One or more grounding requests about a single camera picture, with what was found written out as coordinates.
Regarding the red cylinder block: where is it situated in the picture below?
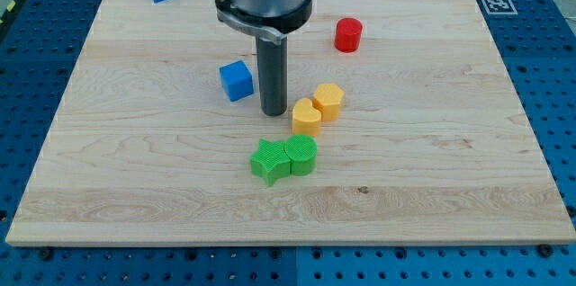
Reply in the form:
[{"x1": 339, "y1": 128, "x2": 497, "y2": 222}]
[{"x1": 334, "y1": 17, "x2": 363, "y2": 53}]

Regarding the yellow pentagon block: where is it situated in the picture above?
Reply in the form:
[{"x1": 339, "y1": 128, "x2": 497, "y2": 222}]
[{"x1": 312, "y1": 83, "x2": 345, "y2": 121}]

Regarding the white fiducial marker tag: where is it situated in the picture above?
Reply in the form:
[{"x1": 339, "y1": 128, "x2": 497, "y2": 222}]
[{"x1": 481, "y1": 0, "x2": 518, "y2": 15}]

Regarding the light wooden board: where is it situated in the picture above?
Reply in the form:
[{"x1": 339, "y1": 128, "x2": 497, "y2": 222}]
[{"x1": 6, "y1": 0, "x2": 575, "y2": 246}]

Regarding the yellow heart block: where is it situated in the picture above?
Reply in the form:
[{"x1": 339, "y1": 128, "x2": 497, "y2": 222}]
[{"x1": 292, "y1": 98, "x2": 322, "y2": 137}]

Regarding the green star block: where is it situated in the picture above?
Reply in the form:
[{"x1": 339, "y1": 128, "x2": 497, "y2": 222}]
[{"x1": 250, "y1": 139, "x2": 292, "y2": 187}]

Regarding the green cylinder block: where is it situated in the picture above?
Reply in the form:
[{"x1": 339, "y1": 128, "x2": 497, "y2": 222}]
[{"x1": 284, "y1": 134, "x2": 318, "y2": 176}]

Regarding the blue cube block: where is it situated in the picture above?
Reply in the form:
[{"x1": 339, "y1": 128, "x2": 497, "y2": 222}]
[{"x1": 220, "y1": 60, "x2": 254, "y2": 102}]

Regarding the black flange clamp ring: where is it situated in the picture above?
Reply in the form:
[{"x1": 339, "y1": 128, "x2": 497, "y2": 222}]
[{"x1": 215, "y1": 0, "x2": 313, "y2": 45}]

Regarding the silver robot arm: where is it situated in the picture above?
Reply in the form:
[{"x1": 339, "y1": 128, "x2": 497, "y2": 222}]
[{"x1": 215, "y1": 0, "x2": 313, "y2": 116}]

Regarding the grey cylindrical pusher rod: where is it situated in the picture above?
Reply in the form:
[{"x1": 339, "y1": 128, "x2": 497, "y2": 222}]
[{"x1": 256, "y1": 38, "x2": 287, "y2": 116}]

